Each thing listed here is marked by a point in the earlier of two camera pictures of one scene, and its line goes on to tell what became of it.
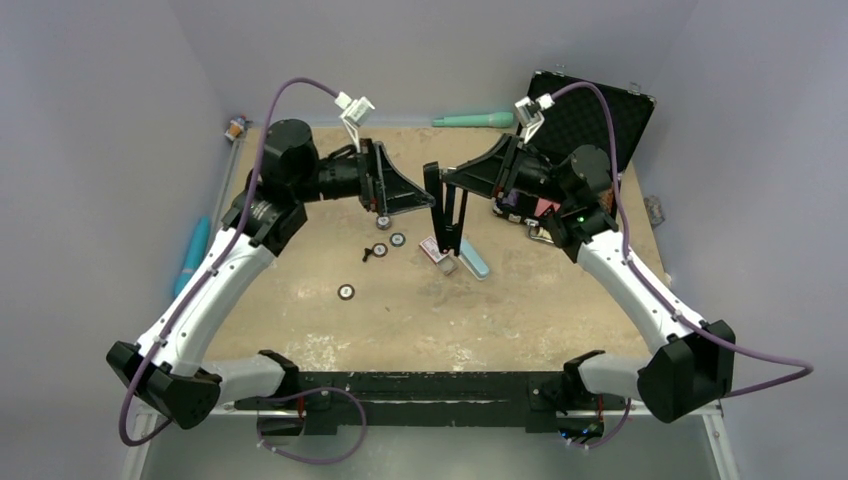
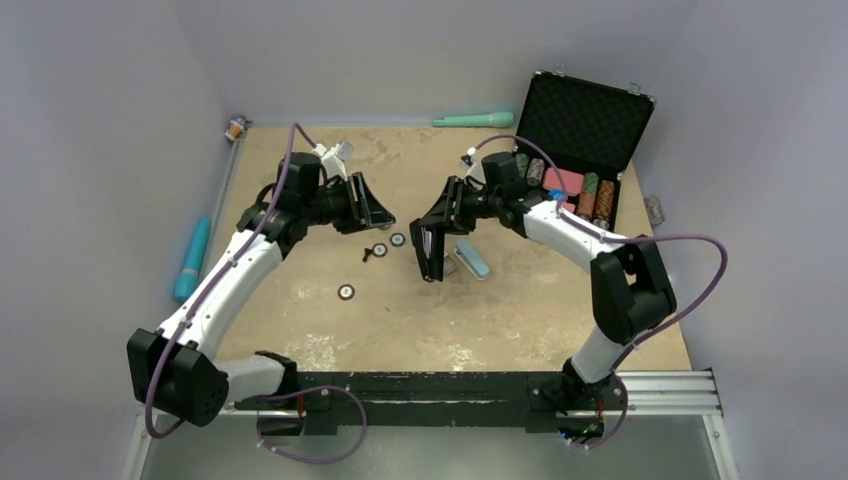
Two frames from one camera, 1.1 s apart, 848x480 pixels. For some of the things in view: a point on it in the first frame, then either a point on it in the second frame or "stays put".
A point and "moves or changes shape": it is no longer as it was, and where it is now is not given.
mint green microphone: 498,119 stays put
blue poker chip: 397,240 stays put
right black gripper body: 511,170 → 469,205
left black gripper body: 372,189 → 350,215
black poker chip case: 578,119 stays put
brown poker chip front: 345,292 stays put
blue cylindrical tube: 194,257 stays put
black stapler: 447,232 moves or changes shape
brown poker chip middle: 379,250 stays put
